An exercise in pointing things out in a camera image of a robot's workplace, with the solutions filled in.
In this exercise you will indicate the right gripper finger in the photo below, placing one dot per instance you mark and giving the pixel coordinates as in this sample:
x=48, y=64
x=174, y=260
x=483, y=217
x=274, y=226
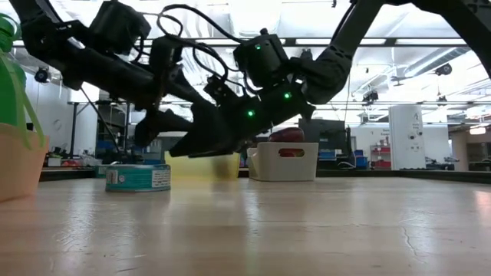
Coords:
x=161, y=122
x=211, y=134

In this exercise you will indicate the dark maroon toy fruit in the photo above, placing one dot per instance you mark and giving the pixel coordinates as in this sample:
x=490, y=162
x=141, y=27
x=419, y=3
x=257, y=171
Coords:
x=287, y=135

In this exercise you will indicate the tin can blue label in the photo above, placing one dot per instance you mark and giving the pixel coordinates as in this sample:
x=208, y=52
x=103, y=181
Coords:
x=138, y=178

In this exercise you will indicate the green plastic squeeze bottle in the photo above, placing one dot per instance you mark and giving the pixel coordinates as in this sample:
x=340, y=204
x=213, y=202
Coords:
x=9, y=96

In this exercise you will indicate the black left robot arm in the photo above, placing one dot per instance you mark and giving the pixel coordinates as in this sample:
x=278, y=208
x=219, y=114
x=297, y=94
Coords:
x=107, y=73

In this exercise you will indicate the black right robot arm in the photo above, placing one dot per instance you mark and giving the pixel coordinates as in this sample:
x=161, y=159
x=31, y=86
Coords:
x=333, y=69

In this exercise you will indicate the yellow translucent plastic bin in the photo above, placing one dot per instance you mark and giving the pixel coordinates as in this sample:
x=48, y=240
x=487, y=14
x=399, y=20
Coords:
x=203, y=166

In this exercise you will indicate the black slanted rod with foot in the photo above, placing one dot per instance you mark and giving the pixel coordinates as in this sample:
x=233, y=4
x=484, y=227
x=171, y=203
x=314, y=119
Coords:
x=99, y=119

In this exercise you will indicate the black monitor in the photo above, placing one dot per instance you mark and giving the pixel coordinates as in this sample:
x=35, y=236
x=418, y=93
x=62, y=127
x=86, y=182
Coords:
x=326, y=132

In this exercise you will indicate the grey plastic bin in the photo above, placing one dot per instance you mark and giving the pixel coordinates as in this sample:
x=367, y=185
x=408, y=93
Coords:
x=284, y=168

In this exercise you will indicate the white pillar with signs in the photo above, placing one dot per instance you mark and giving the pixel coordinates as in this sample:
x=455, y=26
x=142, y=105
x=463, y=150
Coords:
x=406, y=138

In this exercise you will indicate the black overhead crossbar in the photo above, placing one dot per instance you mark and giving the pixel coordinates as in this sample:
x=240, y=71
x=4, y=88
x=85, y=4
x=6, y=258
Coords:
x=422, y=42

